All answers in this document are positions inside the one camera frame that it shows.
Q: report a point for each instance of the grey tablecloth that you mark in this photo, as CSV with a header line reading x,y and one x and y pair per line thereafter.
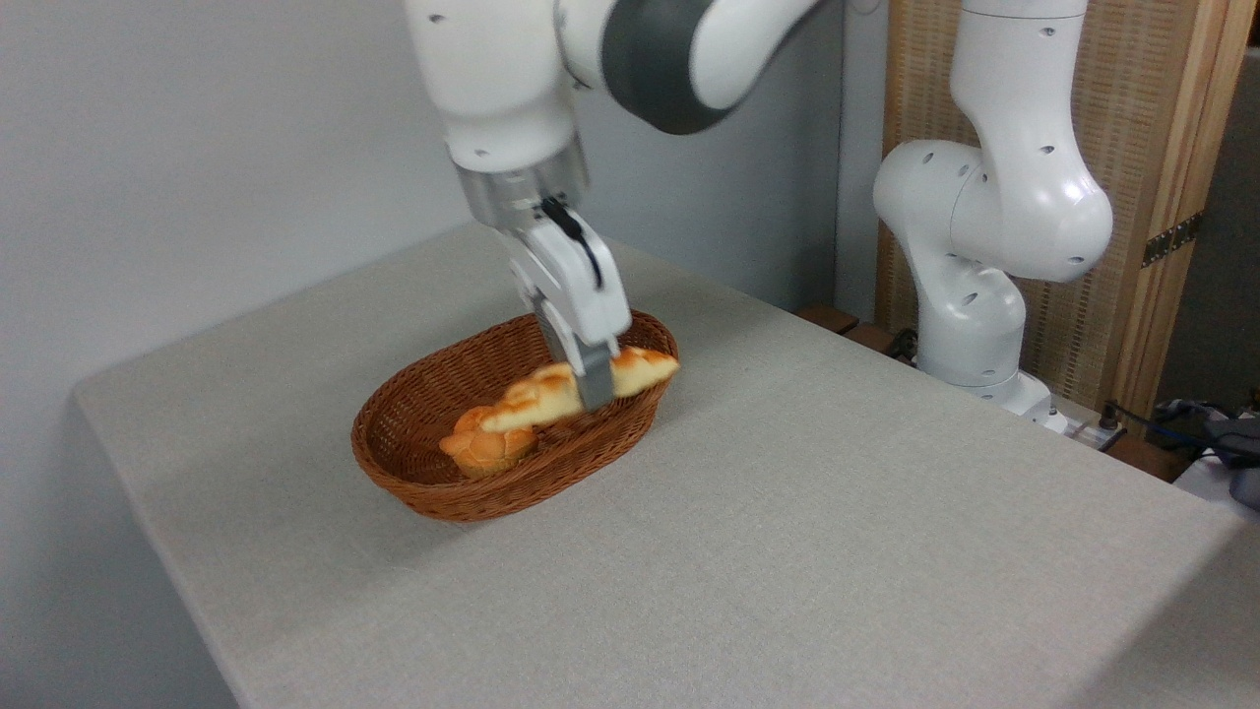
x,y
886,551

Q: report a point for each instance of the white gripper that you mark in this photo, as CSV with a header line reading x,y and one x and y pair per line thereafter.
x,y
576,286

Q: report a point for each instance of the long braided bread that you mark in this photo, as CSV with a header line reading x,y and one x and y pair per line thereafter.
x,y
536,399

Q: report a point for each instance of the brown oval wicker basket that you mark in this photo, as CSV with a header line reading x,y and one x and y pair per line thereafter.
x,y
423,453

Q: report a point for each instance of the metal screen hinge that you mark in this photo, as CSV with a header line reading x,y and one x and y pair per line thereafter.
x,y
1171,239

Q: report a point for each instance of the brown wooden base board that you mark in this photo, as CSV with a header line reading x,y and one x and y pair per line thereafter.
x,y
829,317

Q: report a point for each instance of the grey device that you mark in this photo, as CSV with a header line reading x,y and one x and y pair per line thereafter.
x,y
1242,463

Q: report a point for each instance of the wooden folding screen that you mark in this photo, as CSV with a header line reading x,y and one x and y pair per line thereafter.
x,y
1152,118

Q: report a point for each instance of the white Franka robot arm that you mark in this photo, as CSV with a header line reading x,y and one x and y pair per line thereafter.
x,y
994,197

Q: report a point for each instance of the round flower-shaped bread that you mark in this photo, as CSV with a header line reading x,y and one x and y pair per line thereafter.
x,y
487,451

